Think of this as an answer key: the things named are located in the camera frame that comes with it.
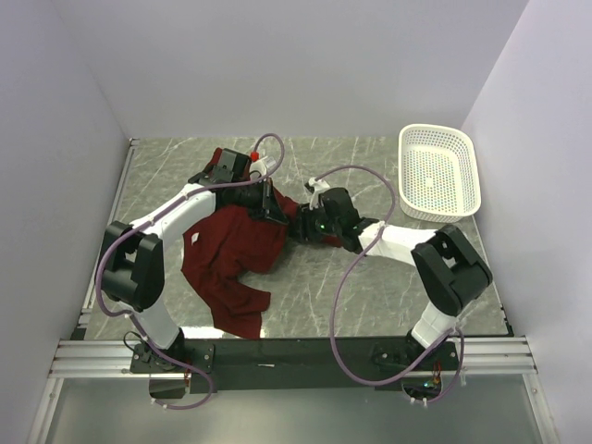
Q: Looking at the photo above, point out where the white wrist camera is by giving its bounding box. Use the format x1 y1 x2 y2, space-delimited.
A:
249 152 277 179
305 178 330 210

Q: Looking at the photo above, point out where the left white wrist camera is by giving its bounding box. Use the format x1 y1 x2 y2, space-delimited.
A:
249 152 277 179

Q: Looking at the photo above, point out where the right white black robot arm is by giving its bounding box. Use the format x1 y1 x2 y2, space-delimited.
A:
288 187 493 369

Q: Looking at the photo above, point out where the white plastic perforated basket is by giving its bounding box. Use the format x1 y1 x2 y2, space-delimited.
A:
398 124 482 223

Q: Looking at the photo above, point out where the aluminium extrusion rail frame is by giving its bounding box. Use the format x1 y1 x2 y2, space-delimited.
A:
27 138 556 444

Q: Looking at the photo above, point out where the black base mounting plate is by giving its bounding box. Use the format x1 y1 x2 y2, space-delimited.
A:
129 337 459 399

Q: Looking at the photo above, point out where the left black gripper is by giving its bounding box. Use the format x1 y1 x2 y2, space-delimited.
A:
233 177 289 225

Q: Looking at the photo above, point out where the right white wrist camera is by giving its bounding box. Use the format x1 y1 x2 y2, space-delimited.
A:
305 178 330 210

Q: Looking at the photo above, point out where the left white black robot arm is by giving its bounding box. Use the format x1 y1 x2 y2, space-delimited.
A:
94 148 282 372

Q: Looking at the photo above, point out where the dark red t shirt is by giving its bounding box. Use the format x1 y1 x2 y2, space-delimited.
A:
179 146 341 341

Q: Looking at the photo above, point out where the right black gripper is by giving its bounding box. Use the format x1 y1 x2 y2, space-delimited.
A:
288 200 341 243

